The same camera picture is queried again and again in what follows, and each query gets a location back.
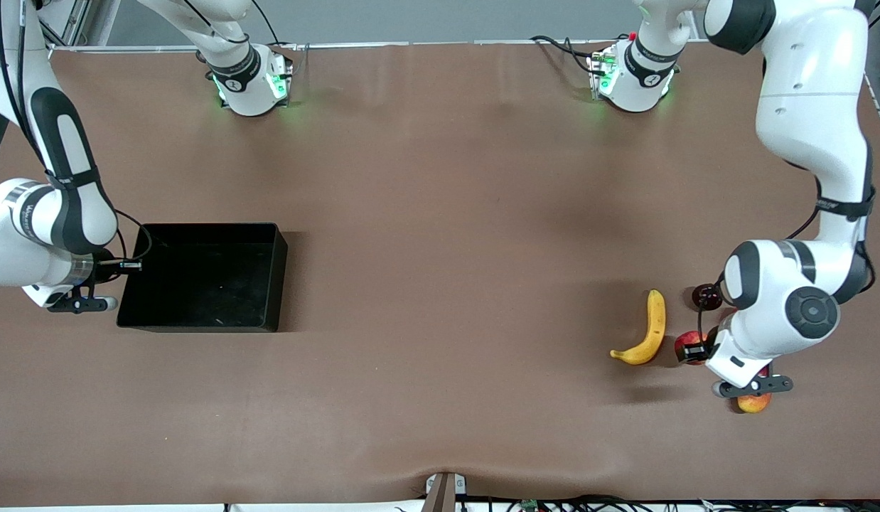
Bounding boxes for red yellow striped apple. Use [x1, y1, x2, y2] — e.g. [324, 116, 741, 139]
[674, 329, 718, 366]

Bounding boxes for yellow banana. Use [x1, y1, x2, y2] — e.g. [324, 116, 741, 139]
[610, 289, 667, 366]

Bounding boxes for black plastic box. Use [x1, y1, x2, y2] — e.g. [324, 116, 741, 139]
[117, 223, 289, 334]

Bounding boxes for red yellow mango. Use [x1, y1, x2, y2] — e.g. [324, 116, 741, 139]
[737, 364, 773, 415]

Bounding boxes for dark purple mangosteen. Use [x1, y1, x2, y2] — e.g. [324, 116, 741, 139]
[692, 283, 725, 312]

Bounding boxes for brown table mat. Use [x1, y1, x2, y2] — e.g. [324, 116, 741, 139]
[0, 41, 880, 507]

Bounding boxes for tangled black cables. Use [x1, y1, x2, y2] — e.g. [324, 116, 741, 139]
[461, 494, 880, 512]

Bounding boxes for aluminium frame post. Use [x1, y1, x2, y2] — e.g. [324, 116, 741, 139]
[28, 0, 121, 50]

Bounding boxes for grey bracket with brown post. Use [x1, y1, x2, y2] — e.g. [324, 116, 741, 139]
[424, 471, 468, 512]

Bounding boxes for black base cable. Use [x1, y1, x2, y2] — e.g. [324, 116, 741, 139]
[530, 34, 604, 75]
[250, 0, 281, 46]

